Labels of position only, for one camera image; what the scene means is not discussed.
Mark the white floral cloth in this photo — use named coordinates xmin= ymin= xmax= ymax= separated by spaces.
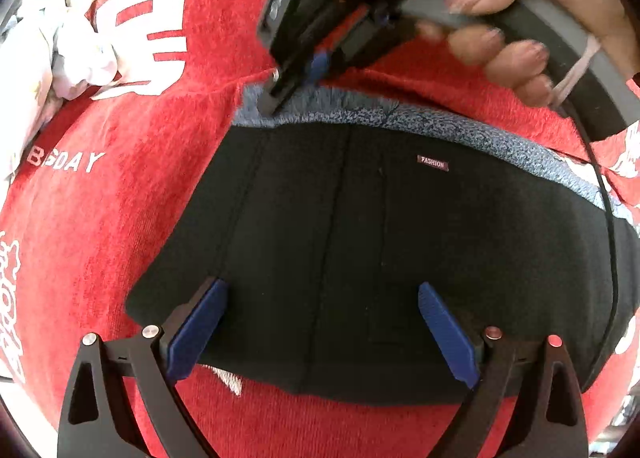
xmin=1 ymin=0 xmax=117 ymax=182

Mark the red printed bed blanket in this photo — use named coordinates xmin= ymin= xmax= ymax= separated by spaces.
xmin=1 ymin=0 xmax=639 ymax=457

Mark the black pants grey waistband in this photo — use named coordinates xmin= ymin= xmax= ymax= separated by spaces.
xmin=126 ymin=85 xmax=639 ymax=405

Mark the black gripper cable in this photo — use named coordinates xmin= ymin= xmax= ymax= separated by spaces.
xmin=554 ymin=100 xmax=622 ymax=389

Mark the person's right hand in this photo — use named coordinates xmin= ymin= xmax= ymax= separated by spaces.
xmin=401 ymin=0 xmax=639 ymax=121

